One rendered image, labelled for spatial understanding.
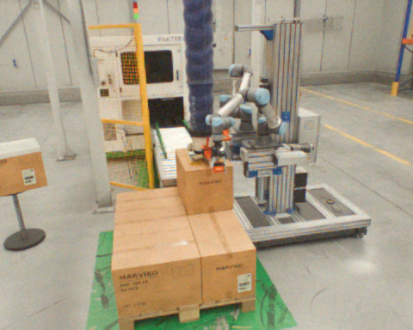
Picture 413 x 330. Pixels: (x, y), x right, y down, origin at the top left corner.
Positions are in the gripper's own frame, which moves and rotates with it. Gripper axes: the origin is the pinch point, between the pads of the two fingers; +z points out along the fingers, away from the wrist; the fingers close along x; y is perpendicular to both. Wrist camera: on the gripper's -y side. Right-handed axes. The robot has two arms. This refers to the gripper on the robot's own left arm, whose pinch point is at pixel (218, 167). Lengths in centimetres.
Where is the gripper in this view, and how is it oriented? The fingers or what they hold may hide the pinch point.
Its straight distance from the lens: 248.7
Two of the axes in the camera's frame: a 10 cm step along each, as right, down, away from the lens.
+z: 0.3, 9.4, 3.5
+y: -1.8, -3.4, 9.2
